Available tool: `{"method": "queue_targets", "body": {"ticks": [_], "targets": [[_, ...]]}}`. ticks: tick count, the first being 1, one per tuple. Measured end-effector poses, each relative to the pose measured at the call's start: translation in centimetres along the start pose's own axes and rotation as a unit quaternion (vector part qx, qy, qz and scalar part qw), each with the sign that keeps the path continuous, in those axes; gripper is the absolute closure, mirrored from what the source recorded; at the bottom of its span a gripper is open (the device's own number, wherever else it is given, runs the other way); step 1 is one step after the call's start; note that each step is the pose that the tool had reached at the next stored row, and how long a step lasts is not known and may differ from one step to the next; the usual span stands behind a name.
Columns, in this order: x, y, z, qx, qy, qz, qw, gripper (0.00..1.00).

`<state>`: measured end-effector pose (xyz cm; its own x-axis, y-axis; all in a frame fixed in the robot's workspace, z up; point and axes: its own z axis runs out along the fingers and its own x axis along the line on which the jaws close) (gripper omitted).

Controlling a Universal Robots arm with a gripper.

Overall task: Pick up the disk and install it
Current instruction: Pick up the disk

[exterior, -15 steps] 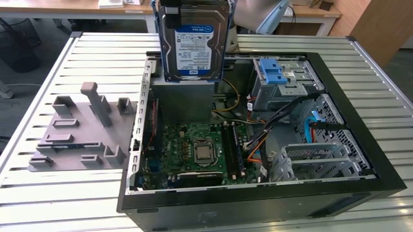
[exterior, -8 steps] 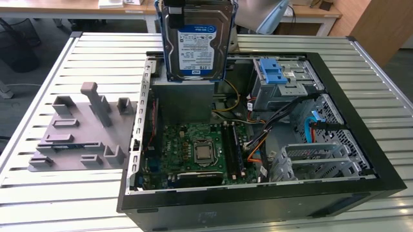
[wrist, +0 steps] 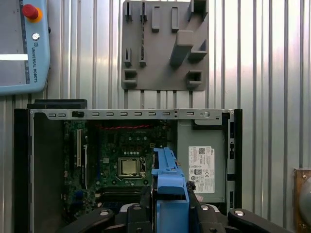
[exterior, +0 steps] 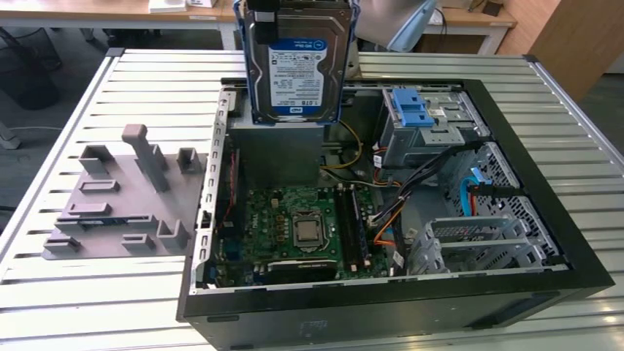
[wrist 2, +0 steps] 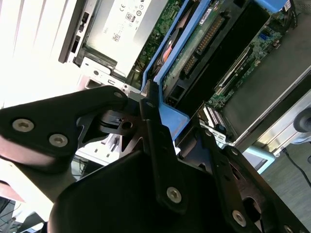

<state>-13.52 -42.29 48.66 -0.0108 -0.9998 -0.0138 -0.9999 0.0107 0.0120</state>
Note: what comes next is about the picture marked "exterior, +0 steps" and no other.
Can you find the grey metal disk bay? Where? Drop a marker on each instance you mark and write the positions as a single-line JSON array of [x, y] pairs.
[[481, 245]]

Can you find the green motherboard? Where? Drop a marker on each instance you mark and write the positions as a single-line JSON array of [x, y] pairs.
[[273, 204]]

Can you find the black PC case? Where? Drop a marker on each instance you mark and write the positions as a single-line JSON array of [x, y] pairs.
[[342, 321]]

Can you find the grey parts rack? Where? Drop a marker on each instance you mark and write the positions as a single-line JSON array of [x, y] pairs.
[[127, 204]]

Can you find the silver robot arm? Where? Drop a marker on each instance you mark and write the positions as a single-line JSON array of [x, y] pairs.
[[381, 18]]

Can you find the white printed box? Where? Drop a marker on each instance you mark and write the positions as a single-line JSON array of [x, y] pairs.
[[202, 3]]

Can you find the black waste bin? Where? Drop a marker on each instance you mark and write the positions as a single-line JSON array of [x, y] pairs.
[[30, 80]]

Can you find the black CPU socket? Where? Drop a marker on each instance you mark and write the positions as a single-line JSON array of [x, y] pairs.
[[310, 213]]

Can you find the grey power supply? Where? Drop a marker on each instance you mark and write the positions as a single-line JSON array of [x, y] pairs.
[[278, 153]]

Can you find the silver CPU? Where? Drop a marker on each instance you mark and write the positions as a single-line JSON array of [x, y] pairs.
[[309, 231]]

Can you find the black graphics card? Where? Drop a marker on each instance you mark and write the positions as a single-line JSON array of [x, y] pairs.
[[302, 272]]

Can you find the blue plastic drive latch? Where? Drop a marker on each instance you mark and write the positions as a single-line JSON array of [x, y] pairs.
[[410, 106]]

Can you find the wooden desk white frame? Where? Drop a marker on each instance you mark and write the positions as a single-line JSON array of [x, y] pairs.
[[219, 12]]

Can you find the white cardboard box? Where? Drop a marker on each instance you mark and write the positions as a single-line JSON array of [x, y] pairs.
[[169, 7]]

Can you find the grey metal desk foot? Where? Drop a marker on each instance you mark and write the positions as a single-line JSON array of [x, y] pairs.
[[7, 140]]

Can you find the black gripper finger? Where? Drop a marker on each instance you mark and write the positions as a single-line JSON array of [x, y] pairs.
[[266, 29]]

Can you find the hard disk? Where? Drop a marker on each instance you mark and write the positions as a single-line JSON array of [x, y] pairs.
[[298, 73]]

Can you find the grey metal drive cage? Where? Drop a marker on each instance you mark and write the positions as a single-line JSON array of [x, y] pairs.
[[405, 146]]

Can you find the brown wooden cabinet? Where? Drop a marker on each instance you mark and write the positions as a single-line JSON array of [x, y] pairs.
[[575, 44]]

